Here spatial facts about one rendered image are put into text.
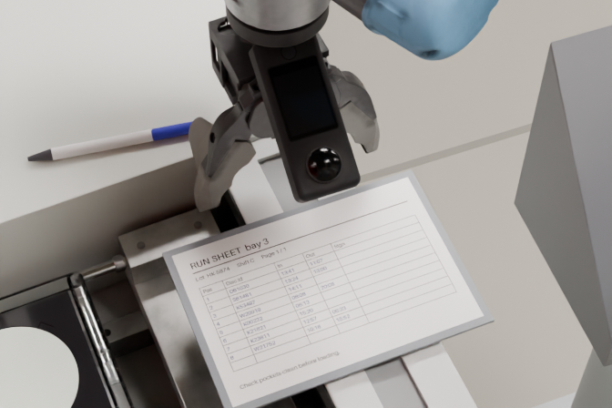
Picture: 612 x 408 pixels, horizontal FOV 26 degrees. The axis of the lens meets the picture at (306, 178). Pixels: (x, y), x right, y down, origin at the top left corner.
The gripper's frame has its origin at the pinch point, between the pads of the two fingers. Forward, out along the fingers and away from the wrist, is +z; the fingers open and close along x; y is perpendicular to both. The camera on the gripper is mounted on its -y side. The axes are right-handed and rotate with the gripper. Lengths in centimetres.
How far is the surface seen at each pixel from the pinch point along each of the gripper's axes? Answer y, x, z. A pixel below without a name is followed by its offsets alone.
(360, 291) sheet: -11.1, -0.9, -0.4
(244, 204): 0.3, 4.0, 0.6
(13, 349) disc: -1.3, 24.5, 6.6
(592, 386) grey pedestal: -10, -30, 42
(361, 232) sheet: -6.3, -3.1, -0.4
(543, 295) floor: 27, -54, 97
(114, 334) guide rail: -0.4, 16.4, 11.6
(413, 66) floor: 78, -56, 97
